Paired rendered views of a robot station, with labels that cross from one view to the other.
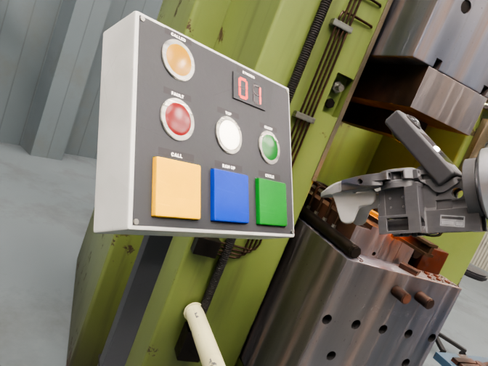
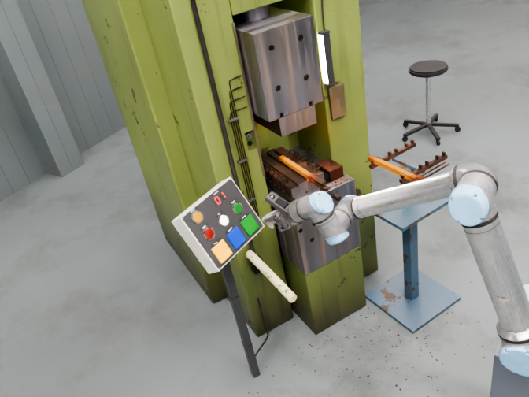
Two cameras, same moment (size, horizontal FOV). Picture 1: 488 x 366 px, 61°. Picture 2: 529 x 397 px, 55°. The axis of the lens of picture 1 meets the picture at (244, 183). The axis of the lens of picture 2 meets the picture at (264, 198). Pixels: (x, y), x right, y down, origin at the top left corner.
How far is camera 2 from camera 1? 1.68 m
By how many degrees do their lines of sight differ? 22
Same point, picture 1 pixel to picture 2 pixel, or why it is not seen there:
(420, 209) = (285, 223)
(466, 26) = (283, 93)
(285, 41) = (215, 142)
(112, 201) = (209, 265)
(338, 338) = (310, 233)
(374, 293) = not seen: hidden behind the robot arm
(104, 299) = not seen: hidden behind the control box
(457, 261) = (361, 149)
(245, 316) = (272, 240)
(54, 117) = (55, 139)
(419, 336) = not seen: hidden behind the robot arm
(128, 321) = (230, 280)
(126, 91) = (193, 239)
